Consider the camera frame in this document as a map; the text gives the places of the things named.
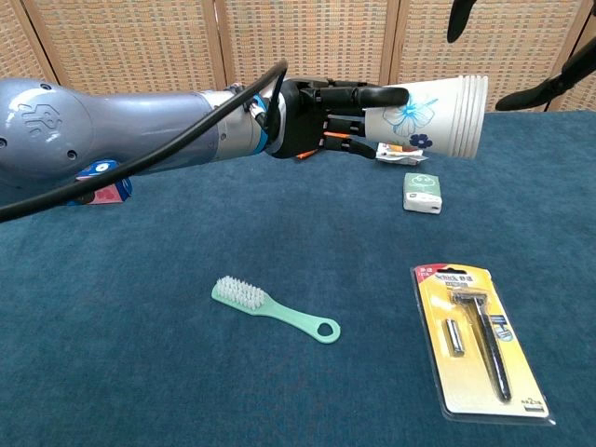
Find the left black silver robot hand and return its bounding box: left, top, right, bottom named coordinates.
left=267, top=76, right=411, bottom=162

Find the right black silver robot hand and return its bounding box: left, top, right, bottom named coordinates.
left=446, top=0, right=596, bottom=113

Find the white floral paper cup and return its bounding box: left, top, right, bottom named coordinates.
left=362, top=76, right=467, bottom=158

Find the orange white snack packet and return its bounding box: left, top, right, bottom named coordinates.
left=295, top=131, right=353, bottom=161

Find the white bun pastry packet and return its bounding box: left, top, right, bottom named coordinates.
left=374, top=142, right=429, bottom=167

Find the green white tissue pack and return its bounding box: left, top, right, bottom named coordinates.
left=401, top=171, right=442, bottom=216

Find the woven bamboo folding screen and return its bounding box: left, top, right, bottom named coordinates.
left=0, top=0, right=596, bottom=113

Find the mint green scrub brush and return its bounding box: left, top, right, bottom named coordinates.
left=210, top=275, right=342, bottom=345

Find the blue cookie box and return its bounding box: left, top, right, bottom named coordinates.
left=67, top=157, right=134, bottom=207

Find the blue carpet table cover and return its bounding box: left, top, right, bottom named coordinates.
left=0, top=109, right=596, bottom=447

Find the yellow razor blister pack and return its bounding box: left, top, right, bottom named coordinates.
left=409, top=263, right=556, bottom=426

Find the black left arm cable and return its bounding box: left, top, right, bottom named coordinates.
left=0, top=59, right=289, bottom=224

